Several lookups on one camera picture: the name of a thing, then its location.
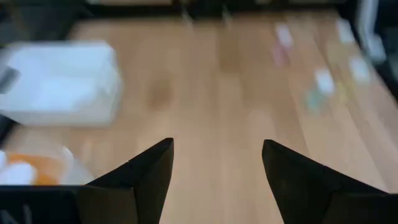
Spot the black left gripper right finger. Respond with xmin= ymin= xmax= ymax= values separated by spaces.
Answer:
xmin=262 ymin=139 xmax=388 ymax=224

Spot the yellow-green pill bottle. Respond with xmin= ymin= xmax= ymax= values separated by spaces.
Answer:
xmin=328 ymin=18 xmax=355 ymax=57

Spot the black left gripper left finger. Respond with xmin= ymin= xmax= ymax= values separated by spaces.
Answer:
xmin=85 ymin=138 xmax=174 ymax=224

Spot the pale mint pill bottle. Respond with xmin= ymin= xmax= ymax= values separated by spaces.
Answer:
xmin=306 ymin=68 xmax=336 ymax=113

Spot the yellow pill bottle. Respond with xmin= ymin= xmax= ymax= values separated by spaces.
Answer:
xmin=337 ymin=57 xmax=371 ymax=103

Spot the pink pill bottle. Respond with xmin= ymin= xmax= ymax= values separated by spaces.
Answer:
xmin=272 ymin=23 xmax=295 ymax=68

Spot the white plastic bin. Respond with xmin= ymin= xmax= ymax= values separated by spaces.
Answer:
xmin=0 ymin=40 xmax=123 ymax=127
xmin=0 ymin=144 xmax=94 ymax=187

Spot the black table frame rail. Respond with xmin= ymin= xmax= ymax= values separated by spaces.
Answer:
xmin=86 ymin=0 xmax=346 ymax=19

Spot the white camera bracket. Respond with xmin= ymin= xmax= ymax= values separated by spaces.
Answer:
xmin=356 ymin=0 xmax=388 ymax=63

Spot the orange pill bottle crinkled lid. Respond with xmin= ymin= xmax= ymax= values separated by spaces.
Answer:
xmin=0 ymin=152 xmax=68 ymax=187

